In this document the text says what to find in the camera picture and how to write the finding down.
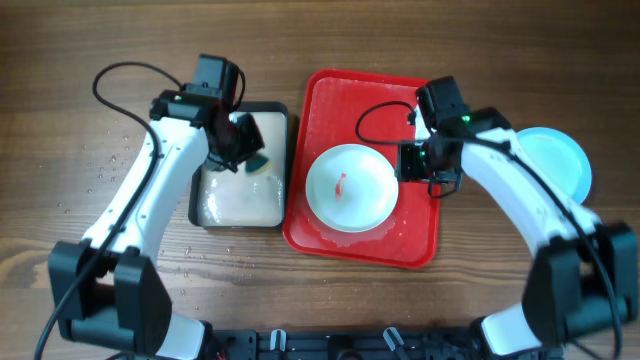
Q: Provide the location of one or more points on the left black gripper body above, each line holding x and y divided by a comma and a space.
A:
234, 148

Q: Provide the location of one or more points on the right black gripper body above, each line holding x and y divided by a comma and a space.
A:
418, 163

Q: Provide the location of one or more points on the white plate with red stain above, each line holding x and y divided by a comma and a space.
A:
351, 188

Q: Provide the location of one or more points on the light blue plate front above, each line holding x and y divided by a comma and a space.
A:
561, 158

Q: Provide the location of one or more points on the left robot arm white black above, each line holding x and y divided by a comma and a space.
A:
106, 289

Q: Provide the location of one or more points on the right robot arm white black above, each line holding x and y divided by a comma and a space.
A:
584, 275

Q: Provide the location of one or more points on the black tray with soapy water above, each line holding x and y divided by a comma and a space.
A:
241, 199

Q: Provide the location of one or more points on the red plastic tray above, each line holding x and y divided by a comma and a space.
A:
334, 100

